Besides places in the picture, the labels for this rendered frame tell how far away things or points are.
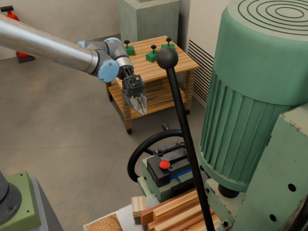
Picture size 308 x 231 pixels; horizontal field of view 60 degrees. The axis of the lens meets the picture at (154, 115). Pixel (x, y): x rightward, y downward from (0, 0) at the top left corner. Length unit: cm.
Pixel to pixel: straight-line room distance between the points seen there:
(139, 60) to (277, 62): 187
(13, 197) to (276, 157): 103
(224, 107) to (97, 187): 163
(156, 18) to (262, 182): 245
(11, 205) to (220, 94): 99
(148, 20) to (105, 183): 159
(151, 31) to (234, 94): 244
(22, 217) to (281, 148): 103
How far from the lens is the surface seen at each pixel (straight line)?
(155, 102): 226
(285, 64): 36
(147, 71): 204
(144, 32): 277
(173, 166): 81
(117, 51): 118
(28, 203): 125
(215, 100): 44
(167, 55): 41
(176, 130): 98
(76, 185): 203
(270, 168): 42
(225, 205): 68
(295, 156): 38
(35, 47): 90
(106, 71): 101
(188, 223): 78
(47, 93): 288
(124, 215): 84
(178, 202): 78
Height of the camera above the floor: 165
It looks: 43 degrees down
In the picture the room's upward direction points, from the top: straight up
